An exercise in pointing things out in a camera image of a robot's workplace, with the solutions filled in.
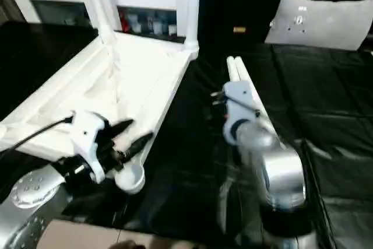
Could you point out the white plastic table leg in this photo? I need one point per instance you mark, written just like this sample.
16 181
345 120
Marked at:
193 7
99 4
232 69
262 106

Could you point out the white plastic table top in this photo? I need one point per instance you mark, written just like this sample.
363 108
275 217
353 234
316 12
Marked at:
131 85

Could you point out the small tan label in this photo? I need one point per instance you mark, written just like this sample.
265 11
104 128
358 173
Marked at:
239 29

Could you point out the small white jar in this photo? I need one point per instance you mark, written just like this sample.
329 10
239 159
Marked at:
135 28
172 29
158 27

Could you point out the left robot leg dark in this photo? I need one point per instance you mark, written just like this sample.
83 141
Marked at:
125 244

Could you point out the black cabinet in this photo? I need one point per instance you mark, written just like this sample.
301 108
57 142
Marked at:
233 4

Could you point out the black work mat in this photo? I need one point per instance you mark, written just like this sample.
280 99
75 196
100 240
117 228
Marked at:
320 100

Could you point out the red box in cabinet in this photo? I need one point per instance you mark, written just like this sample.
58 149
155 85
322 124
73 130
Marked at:
123 23

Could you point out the grey curtain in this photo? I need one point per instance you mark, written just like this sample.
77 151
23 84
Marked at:
10 1

